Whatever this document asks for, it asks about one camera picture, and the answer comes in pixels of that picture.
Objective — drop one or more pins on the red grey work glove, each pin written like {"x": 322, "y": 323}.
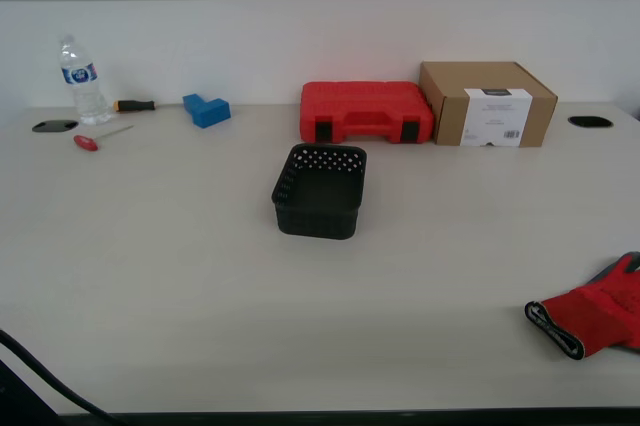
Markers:
{"x": 600, "y": 311}

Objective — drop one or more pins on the black robot base panel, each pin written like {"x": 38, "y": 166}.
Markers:
{"x": 20, "y": 401}

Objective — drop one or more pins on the black perforated plastic basket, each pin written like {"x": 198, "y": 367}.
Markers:
{"x": 320, "y": 196}

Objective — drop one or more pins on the red plastic tool case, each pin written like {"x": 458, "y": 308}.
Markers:
{"x": 365, "y": 108}

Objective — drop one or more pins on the blue plastic block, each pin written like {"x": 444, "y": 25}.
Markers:
{"x": 205, "y": 111}

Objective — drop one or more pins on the brown cardboard box white label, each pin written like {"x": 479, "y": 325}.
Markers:
{"x": 485, "y": 101}

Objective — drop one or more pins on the clear plastic water bottle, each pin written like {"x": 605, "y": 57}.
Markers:
{"x": 84, "y": 86}

